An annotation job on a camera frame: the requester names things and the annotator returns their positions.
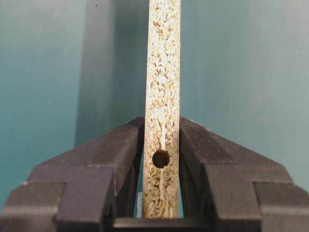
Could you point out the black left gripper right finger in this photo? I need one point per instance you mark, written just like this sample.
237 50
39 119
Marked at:
234 189

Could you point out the white particle wooden board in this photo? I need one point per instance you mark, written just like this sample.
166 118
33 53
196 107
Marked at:
162 111

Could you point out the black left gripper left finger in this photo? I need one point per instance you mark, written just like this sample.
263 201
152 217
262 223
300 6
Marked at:
81 190

